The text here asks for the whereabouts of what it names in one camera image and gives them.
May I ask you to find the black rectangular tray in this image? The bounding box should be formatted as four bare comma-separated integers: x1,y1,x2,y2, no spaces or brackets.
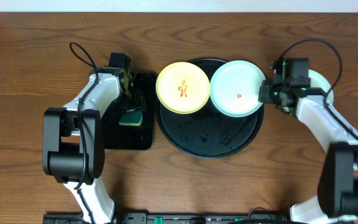
101,72,157,150

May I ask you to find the green yellow sponge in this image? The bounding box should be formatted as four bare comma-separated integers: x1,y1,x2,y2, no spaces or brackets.
119,111,143,126

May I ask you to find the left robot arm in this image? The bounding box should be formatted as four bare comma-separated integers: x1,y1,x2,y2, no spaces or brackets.
42,67,133,223

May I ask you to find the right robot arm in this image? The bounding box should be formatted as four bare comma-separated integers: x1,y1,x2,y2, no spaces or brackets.
259,80,358,223

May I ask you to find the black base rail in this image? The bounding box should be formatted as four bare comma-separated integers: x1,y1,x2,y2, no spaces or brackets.
42,213,288,224

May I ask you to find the black round tray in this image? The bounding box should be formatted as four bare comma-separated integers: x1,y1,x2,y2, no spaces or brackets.
155,58,264,159

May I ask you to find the light green plate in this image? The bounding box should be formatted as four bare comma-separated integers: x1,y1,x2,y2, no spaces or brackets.
210,60,265,118
308,69,334,104

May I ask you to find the yellow plate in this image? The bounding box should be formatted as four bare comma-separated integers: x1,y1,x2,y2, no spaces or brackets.
156,62,210,114

